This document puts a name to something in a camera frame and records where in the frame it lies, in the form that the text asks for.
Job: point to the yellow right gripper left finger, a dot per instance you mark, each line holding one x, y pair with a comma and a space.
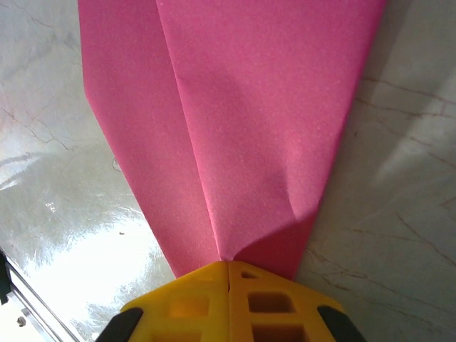
192, 320

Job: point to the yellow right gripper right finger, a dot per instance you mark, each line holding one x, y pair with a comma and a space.
242, 320

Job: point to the pink square paper sheet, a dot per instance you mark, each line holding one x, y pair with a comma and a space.
231, 124

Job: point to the long aluminium base rail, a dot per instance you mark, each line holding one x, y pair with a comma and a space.
32, 310

